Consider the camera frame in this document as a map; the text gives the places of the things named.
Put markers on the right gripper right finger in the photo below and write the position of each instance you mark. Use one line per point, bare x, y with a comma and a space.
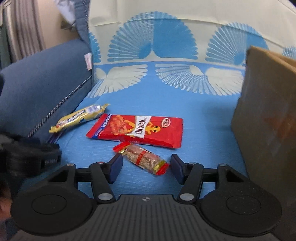
191, 176

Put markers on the pale blue sheet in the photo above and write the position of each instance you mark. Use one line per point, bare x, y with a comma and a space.
67, 10

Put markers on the grey curtain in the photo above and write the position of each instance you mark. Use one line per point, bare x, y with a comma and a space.
31, 26

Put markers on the red peanut snack packet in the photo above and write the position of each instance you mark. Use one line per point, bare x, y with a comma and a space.
139, 129

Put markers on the left hand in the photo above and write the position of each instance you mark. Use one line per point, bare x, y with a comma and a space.
5, 204

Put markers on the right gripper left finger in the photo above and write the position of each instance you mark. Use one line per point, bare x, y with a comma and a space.
101, 175

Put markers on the open cardboard box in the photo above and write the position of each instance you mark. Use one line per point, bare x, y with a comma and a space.
264, 123

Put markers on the small red nut bar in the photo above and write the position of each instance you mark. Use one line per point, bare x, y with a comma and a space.
142, 158

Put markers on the yellow chocolate bar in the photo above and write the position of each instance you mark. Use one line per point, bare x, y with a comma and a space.
89, 113

